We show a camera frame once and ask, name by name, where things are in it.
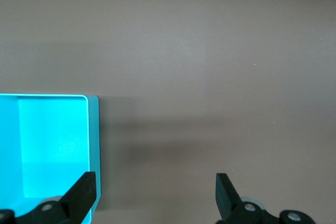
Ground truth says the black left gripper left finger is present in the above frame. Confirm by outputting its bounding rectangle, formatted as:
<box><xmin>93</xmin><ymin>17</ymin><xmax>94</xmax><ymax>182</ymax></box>
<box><xmin>0</xmin><ymin>171</ymin><xmax>97</xmax><ymax>224</ymax></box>

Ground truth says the teal plastic storage bin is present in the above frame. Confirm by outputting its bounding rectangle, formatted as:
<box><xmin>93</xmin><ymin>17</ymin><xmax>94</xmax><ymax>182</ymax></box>
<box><xmin>0</xmin><ymin>93</ymin><xmax>102</xmax><ymax>224</ymax></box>

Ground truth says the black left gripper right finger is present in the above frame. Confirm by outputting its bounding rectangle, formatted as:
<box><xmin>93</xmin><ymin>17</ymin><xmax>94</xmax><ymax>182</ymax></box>
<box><xmin>215</xmin><ymin>173</ymin><xmax>316</xmax><ymax>224</ymax></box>

